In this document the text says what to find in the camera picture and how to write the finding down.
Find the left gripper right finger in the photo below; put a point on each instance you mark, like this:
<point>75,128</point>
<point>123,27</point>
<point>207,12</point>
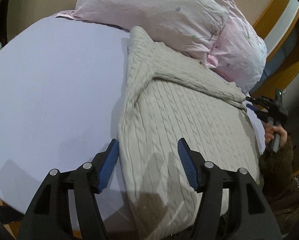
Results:
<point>232,205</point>

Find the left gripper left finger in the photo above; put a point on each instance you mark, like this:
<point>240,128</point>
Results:
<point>48,215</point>

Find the beige cable-knit sweater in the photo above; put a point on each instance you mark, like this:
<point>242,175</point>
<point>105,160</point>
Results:
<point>170,96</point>

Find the dark fuzzy sleeve forearm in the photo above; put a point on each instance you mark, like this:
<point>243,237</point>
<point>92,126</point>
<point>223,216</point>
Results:
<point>280,187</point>

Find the person's right hand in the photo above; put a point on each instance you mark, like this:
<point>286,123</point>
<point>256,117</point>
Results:
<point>269,134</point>

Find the lower pink tree-print pillow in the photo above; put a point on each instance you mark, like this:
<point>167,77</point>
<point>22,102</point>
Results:
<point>239,54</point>

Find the upper pink floral pillow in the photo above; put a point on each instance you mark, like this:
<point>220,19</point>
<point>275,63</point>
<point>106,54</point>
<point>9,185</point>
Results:
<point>188,26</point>

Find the lavender bed sheet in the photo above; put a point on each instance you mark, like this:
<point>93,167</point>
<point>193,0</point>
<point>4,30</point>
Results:
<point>61,91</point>

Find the wooden framed wall shelf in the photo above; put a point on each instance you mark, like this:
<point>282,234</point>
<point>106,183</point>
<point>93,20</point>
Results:
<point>279,26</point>

